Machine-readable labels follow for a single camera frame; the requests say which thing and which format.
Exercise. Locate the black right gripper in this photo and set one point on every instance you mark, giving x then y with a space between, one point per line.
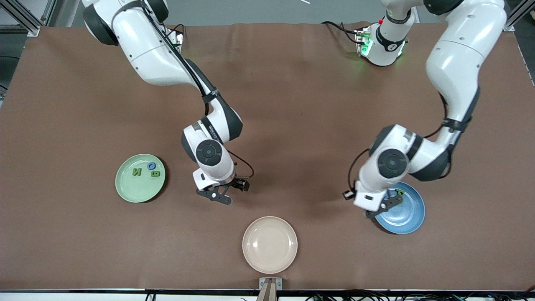
234 182

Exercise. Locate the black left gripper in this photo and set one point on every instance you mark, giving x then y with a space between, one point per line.
349 194

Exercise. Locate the blue letter C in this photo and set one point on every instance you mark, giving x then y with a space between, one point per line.
151 163

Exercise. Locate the green letter N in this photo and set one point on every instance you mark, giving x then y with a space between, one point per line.
136 172

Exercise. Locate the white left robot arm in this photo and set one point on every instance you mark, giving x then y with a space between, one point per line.
455 62

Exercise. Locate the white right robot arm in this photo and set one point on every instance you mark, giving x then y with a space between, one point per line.
150 54

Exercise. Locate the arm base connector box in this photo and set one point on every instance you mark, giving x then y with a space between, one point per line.
363 42
179 39

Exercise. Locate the blue plate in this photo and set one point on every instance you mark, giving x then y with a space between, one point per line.
407 217

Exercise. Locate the beige plate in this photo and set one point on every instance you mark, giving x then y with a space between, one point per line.
270 245

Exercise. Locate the light green plate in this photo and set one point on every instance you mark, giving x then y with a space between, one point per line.
133 190

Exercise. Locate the brown table cover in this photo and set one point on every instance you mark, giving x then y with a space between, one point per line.
83 251

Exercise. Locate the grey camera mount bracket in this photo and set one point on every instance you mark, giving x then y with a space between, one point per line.
270 284

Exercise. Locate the white table edge rail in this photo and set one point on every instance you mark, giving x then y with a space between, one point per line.
62 297

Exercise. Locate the aluminium frame post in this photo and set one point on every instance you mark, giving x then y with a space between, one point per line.
33 30
510 23

